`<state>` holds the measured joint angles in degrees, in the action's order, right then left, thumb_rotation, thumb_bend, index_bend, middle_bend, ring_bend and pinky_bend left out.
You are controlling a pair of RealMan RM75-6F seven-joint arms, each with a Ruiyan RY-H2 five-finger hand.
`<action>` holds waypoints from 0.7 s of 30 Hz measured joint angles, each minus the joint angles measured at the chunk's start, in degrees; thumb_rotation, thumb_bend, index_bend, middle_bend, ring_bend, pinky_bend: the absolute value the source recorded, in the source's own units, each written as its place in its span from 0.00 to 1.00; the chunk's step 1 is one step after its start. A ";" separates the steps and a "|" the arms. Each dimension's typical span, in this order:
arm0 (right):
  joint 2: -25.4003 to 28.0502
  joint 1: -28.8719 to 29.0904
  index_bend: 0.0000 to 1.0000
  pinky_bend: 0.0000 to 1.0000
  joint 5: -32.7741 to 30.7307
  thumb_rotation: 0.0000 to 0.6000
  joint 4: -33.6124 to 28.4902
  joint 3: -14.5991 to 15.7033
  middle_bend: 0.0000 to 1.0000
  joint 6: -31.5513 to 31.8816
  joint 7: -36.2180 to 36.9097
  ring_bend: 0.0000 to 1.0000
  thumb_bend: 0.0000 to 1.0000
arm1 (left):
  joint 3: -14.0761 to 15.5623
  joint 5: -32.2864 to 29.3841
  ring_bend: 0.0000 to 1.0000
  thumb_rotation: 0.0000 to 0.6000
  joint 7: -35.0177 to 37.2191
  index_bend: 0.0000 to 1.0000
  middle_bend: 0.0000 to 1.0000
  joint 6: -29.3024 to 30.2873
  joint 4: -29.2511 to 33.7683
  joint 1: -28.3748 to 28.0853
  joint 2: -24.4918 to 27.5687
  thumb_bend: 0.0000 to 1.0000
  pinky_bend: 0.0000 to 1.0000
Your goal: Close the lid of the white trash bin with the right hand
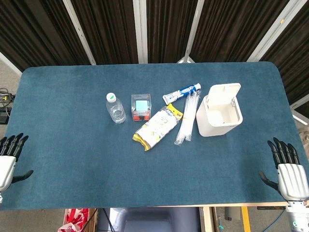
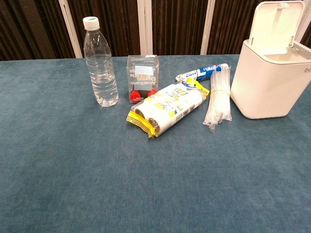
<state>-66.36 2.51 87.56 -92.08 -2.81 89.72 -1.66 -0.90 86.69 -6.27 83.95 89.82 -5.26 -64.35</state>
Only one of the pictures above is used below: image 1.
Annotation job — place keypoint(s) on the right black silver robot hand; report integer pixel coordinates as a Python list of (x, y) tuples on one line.
[(293, 180)]

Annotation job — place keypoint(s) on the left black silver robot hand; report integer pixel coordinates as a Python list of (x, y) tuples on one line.
[(6, 166)]

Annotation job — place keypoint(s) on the white plastic trash bin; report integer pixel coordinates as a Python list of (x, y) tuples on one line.
[(212, 120)]

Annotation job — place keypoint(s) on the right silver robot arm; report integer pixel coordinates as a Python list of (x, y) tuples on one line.
[(298, 216)]

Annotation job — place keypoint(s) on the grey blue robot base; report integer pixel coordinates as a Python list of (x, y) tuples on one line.
[(149, 220)]

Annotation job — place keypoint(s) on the black power adapter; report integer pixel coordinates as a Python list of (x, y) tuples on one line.
[(3, 116)]

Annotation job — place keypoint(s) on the blue felt table cover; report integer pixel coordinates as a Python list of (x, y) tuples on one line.
[(72, 145)]

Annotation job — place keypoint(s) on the red white plastic bag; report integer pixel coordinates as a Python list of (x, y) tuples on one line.
[(74, 217)]

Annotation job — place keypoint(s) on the clear pack of straws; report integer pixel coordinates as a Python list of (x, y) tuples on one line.
[(187, 116)]

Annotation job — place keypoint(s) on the clear plastic water bottle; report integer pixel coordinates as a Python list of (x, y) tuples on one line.
[(116, 111)]

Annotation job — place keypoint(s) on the blue white toothpaste tube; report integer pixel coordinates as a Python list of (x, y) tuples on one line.
[(179, 93)]

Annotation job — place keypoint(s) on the packaged yellow white cloth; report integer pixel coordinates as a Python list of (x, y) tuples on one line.
[(157, 125)]

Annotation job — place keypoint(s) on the clear box with blue cube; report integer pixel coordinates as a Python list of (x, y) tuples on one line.
[(142, 106)]

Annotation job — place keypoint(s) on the white partition frame post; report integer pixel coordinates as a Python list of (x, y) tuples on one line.
[(8, 62), (194, 29), (275, 29), (299, 102), (140, 31), (79, 31)]

